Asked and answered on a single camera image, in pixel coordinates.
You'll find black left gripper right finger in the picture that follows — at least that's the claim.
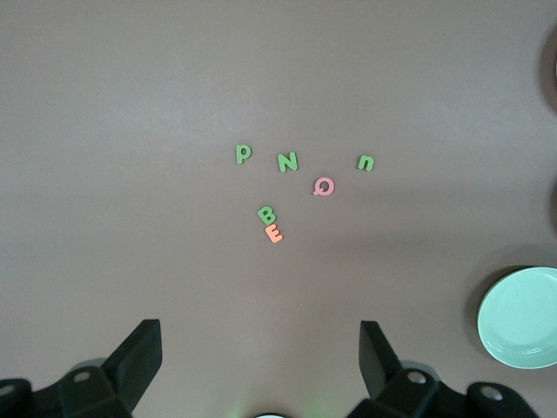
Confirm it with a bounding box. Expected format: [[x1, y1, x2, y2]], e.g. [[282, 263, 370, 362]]
[[347, 320, 539, 418]]

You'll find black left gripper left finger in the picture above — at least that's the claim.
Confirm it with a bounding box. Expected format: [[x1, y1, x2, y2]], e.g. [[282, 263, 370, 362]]
[[0, 319, 163, 418]]

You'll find green foam capital N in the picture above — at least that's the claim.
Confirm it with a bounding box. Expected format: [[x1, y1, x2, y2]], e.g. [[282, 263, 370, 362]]
[[277, 152, 300, 173]]

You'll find green plate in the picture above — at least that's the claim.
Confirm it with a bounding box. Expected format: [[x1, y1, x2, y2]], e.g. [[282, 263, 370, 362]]
[[476, 266, 557, 370]]

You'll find pink letter G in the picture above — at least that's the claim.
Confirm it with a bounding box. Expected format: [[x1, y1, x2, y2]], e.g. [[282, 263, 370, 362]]
[[312, 176, 337, 197]]

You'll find brown table cover sheet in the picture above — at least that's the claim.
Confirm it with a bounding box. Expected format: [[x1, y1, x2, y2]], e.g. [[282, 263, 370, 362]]
[[0, 0, 557, 418]]

